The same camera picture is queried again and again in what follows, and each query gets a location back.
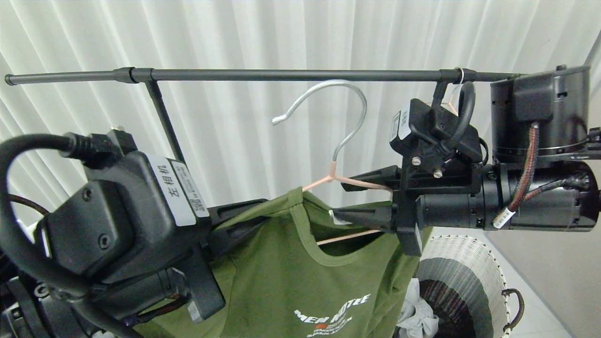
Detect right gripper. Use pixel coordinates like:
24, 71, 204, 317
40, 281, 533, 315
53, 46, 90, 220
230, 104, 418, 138
331, 161, 601, 257

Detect green printed shirt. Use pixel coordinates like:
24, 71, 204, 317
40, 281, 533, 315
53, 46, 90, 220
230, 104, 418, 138
136, 187, 432, 338

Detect white laundry basket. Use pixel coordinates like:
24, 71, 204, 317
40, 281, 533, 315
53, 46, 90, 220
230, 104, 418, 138
413, 235, 525, 338

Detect pink clothes hanger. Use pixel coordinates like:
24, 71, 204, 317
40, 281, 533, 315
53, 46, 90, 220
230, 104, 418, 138
272, 80, 394, 247
444, 84, 463, 115

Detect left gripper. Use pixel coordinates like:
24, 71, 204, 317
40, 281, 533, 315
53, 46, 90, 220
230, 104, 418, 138
89, 198, 273, 325

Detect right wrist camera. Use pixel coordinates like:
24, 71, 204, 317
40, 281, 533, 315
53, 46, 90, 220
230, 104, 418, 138
390, 98, 484, 181

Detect black cable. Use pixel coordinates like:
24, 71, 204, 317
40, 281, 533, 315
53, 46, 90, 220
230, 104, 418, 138
441, 82, 476, 151
0, 133, 141, 338

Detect pale grey shorts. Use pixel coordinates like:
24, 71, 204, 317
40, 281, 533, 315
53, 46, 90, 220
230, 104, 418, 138
397, 278, 439, 338

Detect black clothes rack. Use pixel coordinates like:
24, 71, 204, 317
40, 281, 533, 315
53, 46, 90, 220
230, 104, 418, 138
5, 67, 522, 165

